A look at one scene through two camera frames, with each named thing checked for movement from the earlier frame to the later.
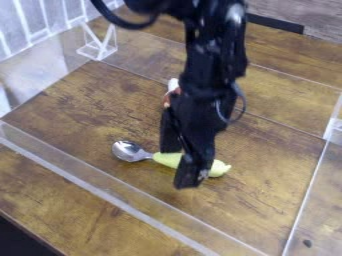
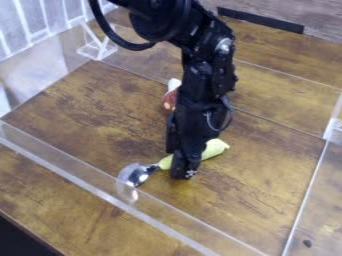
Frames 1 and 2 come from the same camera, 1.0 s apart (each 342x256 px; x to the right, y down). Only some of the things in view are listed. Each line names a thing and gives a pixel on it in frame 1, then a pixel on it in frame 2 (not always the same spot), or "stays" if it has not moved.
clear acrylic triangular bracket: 98,49 stays
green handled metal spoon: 130,152 → 137,172
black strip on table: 276,23 stays
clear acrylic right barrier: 316,234 stays
